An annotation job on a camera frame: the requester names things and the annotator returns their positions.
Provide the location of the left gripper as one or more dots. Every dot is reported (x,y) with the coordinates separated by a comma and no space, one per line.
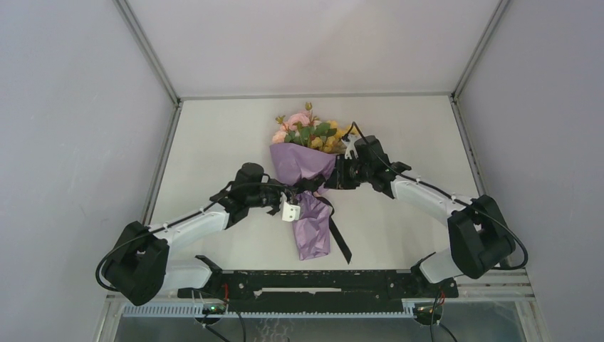
(279,191)

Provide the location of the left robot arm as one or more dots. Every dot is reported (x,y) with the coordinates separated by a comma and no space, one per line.
(144,263)

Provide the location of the yellow fake flower stem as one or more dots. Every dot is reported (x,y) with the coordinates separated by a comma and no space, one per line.
(326,136)
(350,130)

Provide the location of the white cable duct rail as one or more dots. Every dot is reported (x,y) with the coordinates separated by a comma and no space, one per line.
(198,310)

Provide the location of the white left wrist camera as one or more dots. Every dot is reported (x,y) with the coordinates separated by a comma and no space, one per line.
(290,212)

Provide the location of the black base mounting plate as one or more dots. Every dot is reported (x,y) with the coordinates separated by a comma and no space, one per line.
(327,289)

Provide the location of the pink fake flower stem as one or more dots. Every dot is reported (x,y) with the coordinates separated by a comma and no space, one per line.
(301,126)
(286,128)

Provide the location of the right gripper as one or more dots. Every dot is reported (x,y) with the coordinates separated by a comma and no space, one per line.
(338,180)

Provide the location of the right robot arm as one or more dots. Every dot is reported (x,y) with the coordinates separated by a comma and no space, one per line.
(478,236)

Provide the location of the pink purple wrapping paper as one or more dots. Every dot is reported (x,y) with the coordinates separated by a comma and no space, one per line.
(294,163)

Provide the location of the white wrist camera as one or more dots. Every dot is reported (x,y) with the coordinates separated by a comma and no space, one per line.
(290,212)
(349,141)

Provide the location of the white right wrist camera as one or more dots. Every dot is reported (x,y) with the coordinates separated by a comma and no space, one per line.
(349,141)

